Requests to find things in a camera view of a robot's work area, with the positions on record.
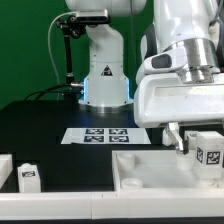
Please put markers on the white square table top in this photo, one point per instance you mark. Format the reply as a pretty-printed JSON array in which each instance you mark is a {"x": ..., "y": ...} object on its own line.
[{"x": 153, "y": 169}]

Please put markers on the black camera stand with cable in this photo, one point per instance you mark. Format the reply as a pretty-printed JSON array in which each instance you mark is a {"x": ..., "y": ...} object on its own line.
[{"x": 71, "y": 28}]

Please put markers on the grey camera on stand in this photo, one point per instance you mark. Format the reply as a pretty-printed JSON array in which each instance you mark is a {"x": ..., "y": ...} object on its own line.
[{"x": 93, "y": 16}]

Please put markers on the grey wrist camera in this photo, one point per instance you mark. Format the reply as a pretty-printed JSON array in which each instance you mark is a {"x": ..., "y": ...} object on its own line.
[{"x": 168, "y": 61}]

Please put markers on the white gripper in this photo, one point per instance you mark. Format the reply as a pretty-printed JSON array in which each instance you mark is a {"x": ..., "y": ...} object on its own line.
[{"x": 163, "y": 100}]

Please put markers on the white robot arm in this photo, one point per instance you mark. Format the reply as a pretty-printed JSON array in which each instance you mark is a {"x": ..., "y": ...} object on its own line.
[{"x": 192, "y": 24}]

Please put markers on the white U-shaped fence frame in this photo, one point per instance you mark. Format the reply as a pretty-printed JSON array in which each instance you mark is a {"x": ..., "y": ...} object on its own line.
[{"x": 144, "y": 203}]

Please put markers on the white sheet with fiducial tags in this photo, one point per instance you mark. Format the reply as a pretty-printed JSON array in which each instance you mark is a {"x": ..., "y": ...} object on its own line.
[{"x": 105, "y": 136}]

